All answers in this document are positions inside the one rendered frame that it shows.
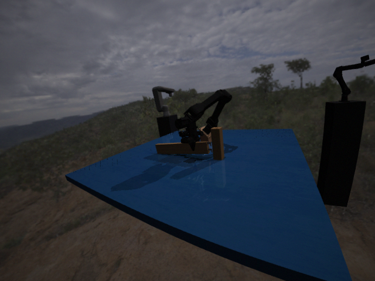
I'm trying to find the brown wooden post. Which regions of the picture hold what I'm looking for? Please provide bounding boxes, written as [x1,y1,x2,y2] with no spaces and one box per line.
[211,127,224,160]

